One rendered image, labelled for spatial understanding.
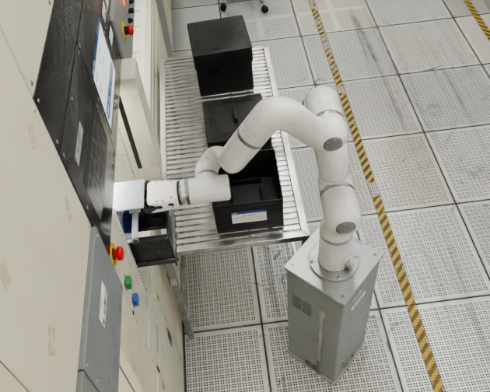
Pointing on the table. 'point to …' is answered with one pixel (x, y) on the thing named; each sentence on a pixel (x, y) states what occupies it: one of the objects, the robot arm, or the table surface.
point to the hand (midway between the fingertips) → (131, 198)
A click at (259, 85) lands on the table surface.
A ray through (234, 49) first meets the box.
